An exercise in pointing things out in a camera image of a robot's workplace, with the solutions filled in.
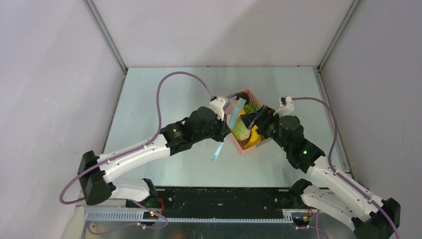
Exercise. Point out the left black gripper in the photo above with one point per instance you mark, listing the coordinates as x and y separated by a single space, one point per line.
222 126

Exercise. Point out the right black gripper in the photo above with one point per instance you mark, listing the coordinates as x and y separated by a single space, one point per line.
258 118

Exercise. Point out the green cabbage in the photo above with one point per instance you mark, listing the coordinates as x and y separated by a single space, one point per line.
240 131

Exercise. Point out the clear zip top bag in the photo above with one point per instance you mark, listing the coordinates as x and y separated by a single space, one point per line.
232 111

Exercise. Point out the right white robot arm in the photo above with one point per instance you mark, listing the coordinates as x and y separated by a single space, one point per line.
367 215

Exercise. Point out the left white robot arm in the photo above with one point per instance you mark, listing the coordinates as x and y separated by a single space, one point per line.
99 174

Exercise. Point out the green grapes bunch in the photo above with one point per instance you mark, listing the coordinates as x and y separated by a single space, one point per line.
250 108

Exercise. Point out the pink plastic basket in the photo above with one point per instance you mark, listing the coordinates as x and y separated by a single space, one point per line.
246 140

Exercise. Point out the yellow banana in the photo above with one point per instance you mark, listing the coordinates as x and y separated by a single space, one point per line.
254 139

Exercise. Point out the dark round fruit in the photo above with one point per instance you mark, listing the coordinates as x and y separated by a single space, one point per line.
242 95

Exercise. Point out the left circuit board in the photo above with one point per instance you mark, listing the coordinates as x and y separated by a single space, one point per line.
150 215

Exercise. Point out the circuit board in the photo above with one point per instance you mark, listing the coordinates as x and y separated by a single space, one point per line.
301 222
150 215

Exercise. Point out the right circuit board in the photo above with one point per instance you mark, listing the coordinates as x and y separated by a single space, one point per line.
301 222

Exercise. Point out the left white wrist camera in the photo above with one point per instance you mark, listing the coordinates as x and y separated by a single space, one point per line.
218 105

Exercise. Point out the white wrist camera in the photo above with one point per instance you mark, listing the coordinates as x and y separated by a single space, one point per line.
286 106
218 105

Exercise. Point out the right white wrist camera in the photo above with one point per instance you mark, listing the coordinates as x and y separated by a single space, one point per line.
286 106

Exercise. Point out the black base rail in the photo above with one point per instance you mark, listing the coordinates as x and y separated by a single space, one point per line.
232 203

